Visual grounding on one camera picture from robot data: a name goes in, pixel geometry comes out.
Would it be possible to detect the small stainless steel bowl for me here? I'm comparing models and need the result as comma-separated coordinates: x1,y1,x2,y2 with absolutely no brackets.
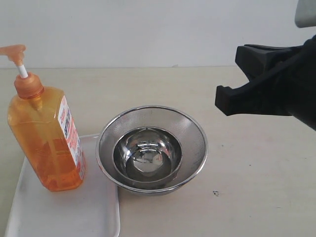
113,126,183,189

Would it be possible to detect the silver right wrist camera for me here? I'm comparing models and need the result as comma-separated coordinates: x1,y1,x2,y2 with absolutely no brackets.
294,0,316,28

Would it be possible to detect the steel mesh colander bowl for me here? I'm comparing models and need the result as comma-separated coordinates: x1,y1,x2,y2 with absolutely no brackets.
96,105,208,196

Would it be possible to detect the white plastic tray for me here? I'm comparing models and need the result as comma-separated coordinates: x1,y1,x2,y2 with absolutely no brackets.
4,134,120,237

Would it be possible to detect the orange dish soap pump bottle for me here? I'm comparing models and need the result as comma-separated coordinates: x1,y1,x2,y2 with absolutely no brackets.
0,44,85,192

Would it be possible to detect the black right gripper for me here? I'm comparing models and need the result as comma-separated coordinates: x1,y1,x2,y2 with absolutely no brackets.
215,37,316,130

